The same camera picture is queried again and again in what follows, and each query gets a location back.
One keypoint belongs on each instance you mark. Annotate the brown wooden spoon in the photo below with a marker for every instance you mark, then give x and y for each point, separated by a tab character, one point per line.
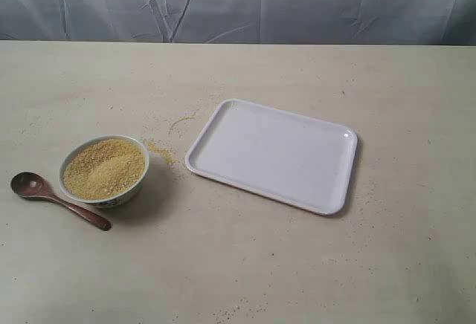
30	186

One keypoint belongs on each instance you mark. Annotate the white wrinkled backdrop curtain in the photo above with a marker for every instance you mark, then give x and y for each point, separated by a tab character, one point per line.
312	22

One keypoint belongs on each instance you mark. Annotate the white patterned ceramic bowl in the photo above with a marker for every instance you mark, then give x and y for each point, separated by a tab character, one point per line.
113	201

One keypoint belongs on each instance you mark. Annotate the white rectangular plastic tray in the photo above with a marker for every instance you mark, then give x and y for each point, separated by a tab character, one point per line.
300	161

